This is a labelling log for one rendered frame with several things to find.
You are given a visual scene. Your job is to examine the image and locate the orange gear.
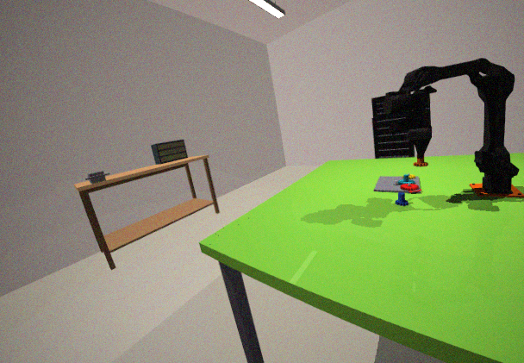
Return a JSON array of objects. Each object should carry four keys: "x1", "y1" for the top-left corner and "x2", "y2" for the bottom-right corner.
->
[{"x1": 414, "y1": 154, "x2": 428, "y2": 167}]

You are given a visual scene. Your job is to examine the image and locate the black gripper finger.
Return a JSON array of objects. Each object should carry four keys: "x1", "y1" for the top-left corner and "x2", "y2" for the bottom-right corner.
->
[{"x1": 409, "y1": 138, "x2": 431, "y2": 159}]

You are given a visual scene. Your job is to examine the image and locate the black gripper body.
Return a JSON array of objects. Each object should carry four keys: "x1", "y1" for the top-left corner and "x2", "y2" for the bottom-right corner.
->
[{"x1": 407, "y1": 108, "x2": 432, "y2": 140}]

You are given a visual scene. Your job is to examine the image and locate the teal gear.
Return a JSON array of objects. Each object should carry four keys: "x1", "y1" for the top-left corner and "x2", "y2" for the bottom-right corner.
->
[{"x1": 397, "y1": 174, "x2": 415, "y2": 185}]

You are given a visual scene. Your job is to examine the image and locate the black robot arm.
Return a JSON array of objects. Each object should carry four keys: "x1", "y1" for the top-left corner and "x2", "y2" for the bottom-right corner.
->
[{"x1": 383, "y1": 58, "x2": 519, "y2": 194}]

